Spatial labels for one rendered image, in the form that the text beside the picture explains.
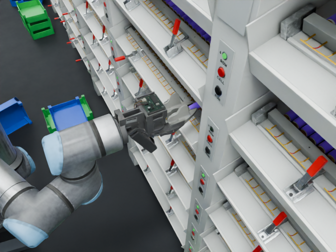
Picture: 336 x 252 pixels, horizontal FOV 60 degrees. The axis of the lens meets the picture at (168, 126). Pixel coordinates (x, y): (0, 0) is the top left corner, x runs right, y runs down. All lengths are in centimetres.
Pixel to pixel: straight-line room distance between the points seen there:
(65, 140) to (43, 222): 19
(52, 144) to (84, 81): 179
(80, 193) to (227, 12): 51
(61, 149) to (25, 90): 187
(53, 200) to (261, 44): 54
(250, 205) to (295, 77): 37
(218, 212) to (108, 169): 105
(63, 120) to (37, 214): 138
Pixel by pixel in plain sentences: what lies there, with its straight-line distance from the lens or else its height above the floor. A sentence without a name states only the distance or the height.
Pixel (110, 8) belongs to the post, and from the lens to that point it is 113.
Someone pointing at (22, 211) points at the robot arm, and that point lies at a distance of 73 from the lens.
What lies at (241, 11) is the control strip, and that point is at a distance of 45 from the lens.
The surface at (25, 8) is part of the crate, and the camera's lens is 325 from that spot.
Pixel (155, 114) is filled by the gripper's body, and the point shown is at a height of 103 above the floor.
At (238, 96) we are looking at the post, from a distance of 52.
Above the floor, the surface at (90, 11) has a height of 73.
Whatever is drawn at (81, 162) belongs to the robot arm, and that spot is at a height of 98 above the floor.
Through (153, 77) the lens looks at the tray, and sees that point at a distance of 97.
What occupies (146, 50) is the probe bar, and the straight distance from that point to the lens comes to 103.
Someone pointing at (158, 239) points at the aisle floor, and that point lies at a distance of 161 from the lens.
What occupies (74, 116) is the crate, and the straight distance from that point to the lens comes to 205.
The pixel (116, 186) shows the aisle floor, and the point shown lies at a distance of 176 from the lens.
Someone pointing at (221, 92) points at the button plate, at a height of 115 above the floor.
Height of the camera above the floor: 151
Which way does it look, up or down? 49 degrees down
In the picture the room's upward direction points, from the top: straight up
